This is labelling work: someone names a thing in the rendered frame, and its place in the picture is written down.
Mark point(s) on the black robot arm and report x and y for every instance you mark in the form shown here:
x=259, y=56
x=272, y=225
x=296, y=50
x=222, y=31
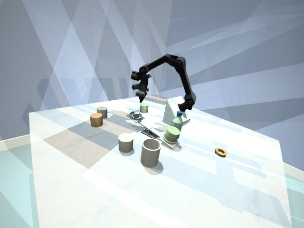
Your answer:
x=179, y=63

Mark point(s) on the tan cylinder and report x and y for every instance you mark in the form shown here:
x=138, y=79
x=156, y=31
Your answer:
x=96, y=120

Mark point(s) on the orange ring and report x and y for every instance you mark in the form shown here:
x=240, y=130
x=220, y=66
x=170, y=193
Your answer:
x=220, y=154

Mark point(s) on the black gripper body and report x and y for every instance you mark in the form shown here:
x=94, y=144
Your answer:
x=143, y=89

